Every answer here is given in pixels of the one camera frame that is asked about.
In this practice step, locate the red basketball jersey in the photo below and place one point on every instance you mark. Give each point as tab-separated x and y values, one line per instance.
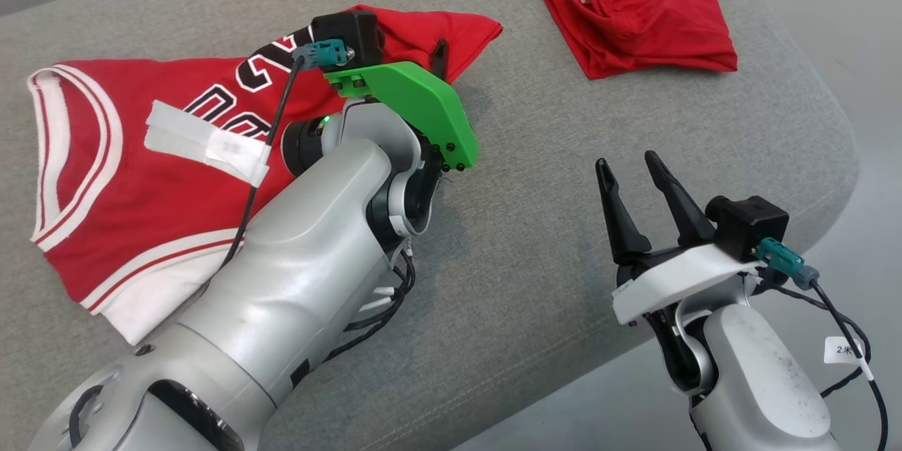
141	211

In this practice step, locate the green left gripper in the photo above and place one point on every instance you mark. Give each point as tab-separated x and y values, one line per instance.
416	99

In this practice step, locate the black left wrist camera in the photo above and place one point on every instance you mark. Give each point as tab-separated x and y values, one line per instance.
356	32

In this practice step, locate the red shorts with white stripes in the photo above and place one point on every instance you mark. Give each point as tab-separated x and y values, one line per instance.
648	14

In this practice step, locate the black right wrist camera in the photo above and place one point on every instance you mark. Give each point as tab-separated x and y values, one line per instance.
750	225

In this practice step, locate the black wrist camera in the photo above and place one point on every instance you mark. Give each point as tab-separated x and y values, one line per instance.
356	32
750	225

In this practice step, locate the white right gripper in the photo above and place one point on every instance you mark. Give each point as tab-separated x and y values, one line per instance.
676	282

